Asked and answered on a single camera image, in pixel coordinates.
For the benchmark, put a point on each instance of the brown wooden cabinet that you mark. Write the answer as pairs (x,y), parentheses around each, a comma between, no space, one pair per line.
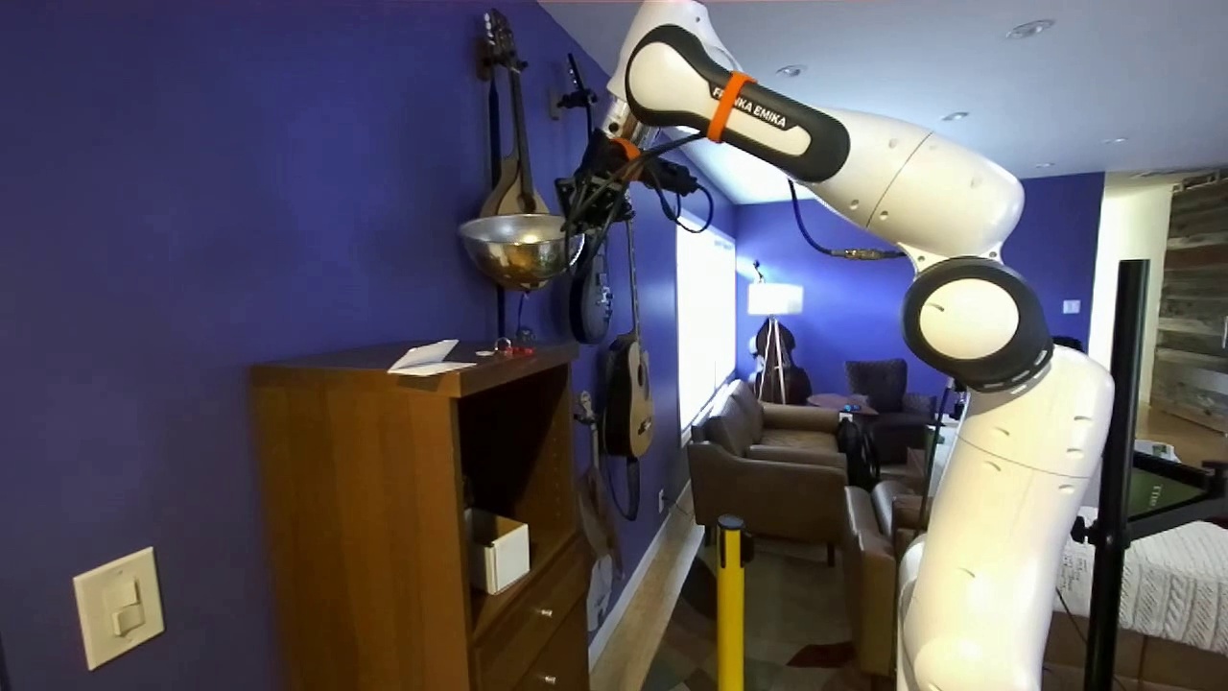
(370,486)

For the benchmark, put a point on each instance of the beige wall switch plate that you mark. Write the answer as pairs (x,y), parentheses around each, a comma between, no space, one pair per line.
(115,608)

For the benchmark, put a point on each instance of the yellow black post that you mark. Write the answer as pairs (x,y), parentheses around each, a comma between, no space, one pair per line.
(729,602)

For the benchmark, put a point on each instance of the silver metal bowl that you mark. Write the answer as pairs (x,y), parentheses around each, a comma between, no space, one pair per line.
(519,252)

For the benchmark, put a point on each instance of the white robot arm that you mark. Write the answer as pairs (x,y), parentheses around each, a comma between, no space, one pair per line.
(978,579)

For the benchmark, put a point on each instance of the grey electric guitar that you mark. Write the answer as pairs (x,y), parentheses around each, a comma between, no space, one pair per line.
(587,300)

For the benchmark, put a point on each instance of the white knit bed cover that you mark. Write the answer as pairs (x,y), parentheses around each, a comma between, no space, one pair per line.
(1175,583)

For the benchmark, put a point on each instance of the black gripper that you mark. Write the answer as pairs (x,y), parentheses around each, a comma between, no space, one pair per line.
(597,192)

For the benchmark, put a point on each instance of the dark armchair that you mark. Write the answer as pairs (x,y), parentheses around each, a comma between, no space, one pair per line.
(889,405)

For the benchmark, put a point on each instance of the brown acoustic guitar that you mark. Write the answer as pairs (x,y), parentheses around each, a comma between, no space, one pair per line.
(630,386)

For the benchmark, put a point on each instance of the keys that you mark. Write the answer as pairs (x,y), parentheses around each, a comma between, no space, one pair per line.
(502,345)

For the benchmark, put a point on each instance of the white paper card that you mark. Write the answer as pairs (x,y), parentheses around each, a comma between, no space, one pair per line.
(427,359)

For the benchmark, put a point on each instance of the tan round mandolin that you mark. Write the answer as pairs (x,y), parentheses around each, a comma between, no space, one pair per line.
(511,188)

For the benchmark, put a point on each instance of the small white box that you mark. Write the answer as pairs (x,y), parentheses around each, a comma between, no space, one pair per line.
(501,549)

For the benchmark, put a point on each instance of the brown leather sofa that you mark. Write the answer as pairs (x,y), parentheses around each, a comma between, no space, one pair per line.
(771,467)

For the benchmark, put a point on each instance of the black camera stand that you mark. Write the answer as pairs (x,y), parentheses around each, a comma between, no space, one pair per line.
(1118,523)

